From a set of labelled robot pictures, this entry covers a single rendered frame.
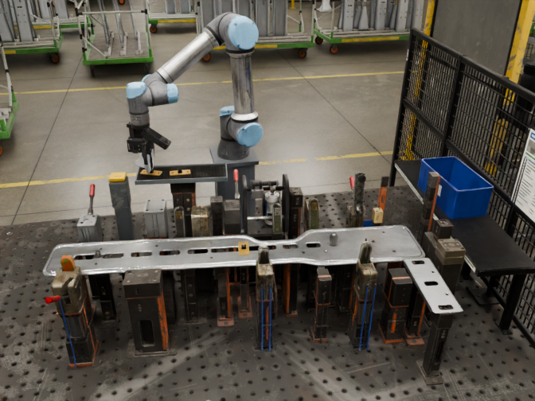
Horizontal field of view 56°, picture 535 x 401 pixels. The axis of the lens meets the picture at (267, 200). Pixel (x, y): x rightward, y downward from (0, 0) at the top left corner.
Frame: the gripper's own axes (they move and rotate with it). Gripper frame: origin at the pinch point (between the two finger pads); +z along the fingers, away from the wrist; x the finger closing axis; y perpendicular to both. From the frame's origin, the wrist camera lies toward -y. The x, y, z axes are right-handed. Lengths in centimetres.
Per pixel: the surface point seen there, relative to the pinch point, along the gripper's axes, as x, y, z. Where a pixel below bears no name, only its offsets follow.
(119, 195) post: 8.0, 11.3, 9.0
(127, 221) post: 7.0, 10.1, 22.0
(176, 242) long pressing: 24.1, -17.6, 17.7
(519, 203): 0, -142, 1
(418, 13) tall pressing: -794, -178, 58
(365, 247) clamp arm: 30, -87, 7
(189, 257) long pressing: 32.5, -25.6, 17.7
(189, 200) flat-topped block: 0.2, -15.3, 13.1
